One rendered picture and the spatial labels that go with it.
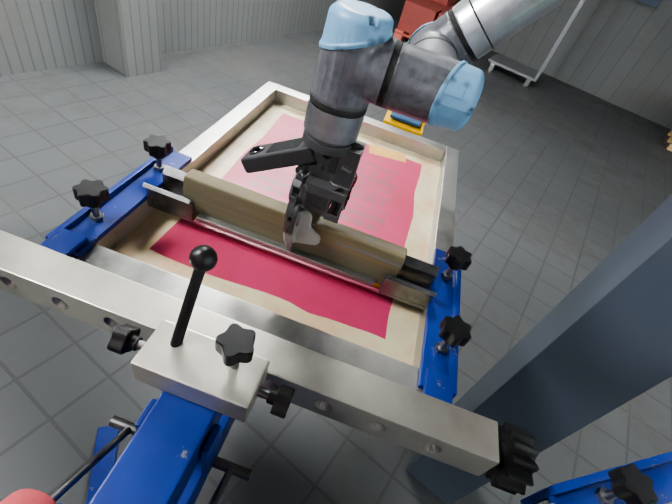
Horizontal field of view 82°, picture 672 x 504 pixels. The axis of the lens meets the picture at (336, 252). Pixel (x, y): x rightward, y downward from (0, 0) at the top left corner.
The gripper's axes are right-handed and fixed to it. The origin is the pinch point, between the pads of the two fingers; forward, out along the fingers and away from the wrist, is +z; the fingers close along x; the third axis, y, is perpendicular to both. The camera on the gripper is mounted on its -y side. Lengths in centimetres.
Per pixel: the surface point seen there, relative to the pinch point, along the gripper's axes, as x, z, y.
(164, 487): -40.4, -3.4, 2.3
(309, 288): -5.3, 5.2, 6.3
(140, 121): 161, 102, -148
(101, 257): -16.8, 1.9, -22.7
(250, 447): 0, 101, 3
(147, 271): -16.2, 1.9, -15.9
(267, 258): -2.2, 5.3, -2.6
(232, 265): -6.6, 5.3, -7.2
